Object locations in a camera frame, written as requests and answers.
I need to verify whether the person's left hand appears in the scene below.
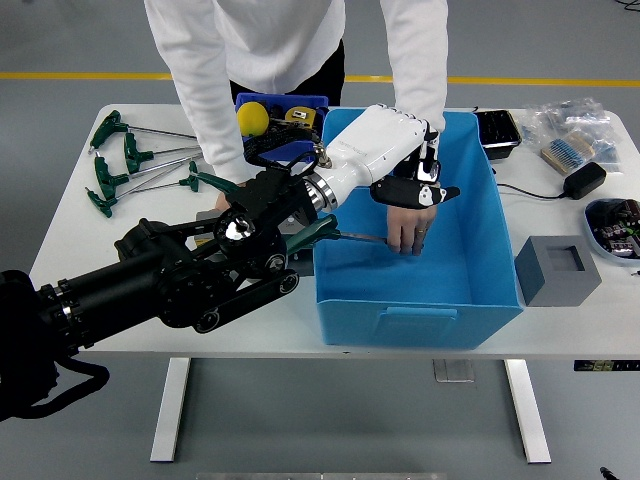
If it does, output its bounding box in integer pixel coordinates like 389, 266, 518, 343
385, 202, 439, 257

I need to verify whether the person's right hand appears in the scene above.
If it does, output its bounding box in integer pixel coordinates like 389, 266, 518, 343
213, 182, 251, 211

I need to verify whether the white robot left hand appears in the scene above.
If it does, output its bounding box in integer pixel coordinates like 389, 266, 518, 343
319, 103, 462, 210

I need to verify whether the large light blue box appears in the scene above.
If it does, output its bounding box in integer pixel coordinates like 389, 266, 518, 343
313, 107, 525, 350

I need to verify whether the thick-shaft green T-handle hex key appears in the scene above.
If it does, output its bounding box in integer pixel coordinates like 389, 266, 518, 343
284, 213, 391, 256

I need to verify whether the small dark blue bin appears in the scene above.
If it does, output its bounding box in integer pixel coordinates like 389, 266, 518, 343
234, 92, 331, 166

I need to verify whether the yellow tape measure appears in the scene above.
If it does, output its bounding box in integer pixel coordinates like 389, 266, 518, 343
284, 107, 317, 129

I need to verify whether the yellow lemon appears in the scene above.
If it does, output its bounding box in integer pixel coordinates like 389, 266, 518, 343
235, 102, 271, 137

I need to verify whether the white table leg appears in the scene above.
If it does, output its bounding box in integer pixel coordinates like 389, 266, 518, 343
149, 357, 192, 464
502, 358, 552, 465

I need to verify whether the black table control panel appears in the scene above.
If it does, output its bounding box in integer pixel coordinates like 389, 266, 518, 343
573, 359, 640, 372

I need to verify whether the black plastic tray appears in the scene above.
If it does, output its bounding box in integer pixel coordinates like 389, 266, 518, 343
472, 109, 522, 161

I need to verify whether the person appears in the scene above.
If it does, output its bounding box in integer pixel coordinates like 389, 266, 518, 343
143, 0, 449, 257

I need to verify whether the grey foam block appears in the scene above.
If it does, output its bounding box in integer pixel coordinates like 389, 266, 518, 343
513, 234, 603, 308

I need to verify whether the bag of blue resistor strips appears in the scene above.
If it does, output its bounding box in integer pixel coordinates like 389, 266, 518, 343
539, 130, 596, 176

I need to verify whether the blue-rimmed bowl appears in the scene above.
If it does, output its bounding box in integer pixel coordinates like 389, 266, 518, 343
583, 197, 640, 261

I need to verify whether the black power adapter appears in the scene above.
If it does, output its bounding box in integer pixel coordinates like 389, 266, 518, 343
563, 161, 608, 201

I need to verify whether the clear plastic parts bag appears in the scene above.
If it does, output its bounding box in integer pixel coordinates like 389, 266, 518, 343
522, 97, 612, 139

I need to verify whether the electronic components heap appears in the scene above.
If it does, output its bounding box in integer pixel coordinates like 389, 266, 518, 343
594, 199, 640, 254

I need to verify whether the clear bag with blue parts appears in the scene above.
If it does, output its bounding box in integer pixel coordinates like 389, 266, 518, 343
589, 117, 626, 176

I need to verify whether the small green T-handle hex key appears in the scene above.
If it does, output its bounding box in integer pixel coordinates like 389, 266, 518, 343
115, 159, 201, 200
84, 177, 184, 218

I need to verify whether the black adapter cable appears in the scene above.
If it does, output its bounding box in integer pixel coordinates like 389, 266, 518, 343
499, 182, 569, 200

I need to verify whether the grey metal bracket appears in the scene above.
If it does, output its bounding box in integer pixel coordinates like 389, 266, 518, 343
432, 359, 475, 384

